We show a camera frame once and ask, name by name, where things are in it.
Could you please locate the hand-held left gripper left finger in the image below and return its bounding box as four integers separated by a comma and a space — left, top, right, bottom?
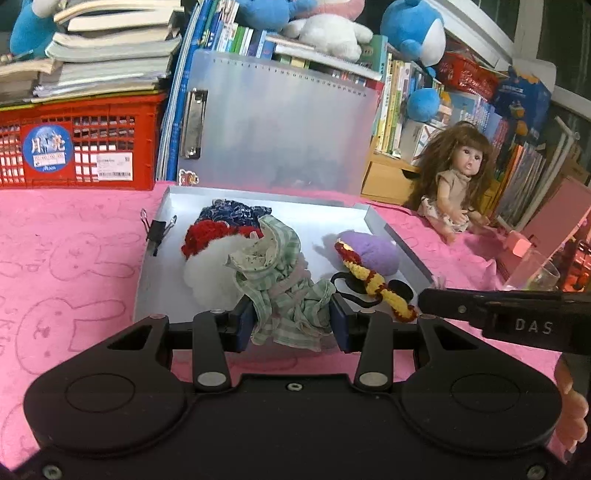
107, 295, 258, 394

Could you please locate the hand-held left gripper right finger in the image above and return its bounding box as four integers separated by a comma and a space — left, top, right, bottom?
329, 293, 483, 392

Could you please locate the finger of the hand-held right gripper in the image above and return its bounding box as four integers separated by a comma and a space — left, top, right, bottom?
418, 287, 497, 330

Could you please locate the black mouse ear headband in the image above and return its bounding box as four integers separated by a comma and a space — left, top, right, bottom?
329, 272, 416, 315

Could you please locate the yellow red crochet scarf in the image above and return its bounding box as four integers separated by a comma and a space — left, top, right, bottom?
333, 237, 419, 322

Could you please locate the green checked doll dress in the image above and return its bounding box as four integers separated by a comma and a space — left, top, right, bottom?
225, 216, 337, 352

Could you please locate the white fluffy plush toy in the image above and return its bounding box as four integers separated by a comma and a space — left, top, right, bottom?
183, 233, 252, 311

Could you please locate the purple fuzzy hat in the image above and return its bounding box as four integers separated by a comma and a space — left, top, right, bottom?
335, 231, 400, 280

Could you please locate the red crochet piece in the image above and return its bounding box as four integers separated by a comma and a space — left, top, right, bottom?
181, 220, 264, 259

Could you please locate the white shallow cardboard box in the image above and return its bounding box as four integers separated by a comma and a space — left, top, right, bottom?
134, 185, 437, 324

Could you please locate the dark blue patterned cloth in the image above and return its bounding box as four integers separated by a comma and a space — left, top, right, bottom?
198, 198, 273, 229

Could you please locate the person's right hand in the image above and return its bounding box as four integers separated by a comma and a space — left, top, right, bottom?
554, 355, 590, 462

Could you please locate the clear glass mug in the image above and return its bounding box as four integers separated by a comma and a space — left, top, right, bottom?
503, 249, 561, 291

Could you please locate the pink toy box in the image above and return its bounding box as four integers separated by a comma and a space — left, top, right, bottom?
496, 178, 591, 278

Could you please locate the brown haired baby doll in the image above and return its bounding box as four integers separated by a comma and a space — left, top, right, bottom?
413, 121, 502, 244

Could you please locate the black binder clip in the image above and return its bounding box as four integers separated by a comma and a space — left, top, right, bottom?
140, 209, 178, 257

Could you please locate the wooden desk organizer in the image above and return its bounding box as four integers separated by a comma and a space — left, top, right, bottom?
361, 150, 502, 217

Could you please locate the row of blue spined books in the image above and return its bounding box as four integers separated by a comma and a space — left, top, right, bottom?
443, 88, 555, 227

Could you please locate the white pipe rack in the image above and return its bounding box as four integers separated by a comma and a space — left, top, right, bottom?
526, 115, 583, 232

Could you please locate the pink rabbit print blanket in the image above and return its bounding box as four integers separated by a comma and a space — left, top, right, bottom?
0, 187, 591, 462

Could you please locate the red plastic crate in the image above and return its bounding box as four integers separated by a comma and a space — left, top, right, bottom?
0, 92, 168, 191

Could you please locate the translucent plastic clipboard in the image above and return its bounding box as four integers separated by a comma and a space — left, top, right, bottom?
177, 50, 385, 204

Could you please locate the row of thin picture books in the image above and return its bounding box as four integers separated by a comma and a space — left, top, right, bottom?
374, 51, 444, 160

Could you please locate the blue cardboard box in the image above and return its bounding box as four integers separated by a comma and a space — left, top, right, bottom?
492, 67, 552, 139

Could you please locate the blue and white plush toy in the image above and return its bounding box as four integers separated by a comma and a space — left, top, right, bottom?
381, 0, 446, 123

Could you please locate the row of blue folders and books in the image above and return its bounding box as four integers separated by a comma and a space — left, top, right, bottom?
157, 0, 384, 181

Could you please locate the stack of worn books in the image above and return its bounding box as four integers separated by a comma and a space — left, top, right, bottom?
0, 0, 185, 104

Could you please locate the pink and white plush toy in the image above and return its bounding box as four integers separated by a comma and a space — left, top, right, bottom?
314, 0, 365, 19

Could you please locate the blue cat plush toy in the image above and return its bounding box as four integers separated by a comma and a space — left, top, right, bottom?
9, 0, 61, 58

